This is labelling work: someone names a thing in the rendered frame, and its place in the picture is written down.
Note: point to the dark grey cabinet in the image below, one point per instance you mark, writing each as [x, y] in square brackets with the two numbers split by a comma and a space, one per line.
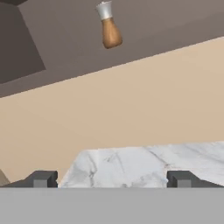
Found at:
[17, 43]

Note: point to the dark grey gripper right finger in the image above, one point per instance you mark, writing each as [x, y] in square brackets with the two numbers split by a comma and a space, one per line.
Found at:
[182, 178]

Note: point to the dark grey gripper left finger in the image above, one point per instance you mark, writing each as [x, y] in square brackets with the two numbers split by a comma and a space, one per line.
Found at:
[40, 178]

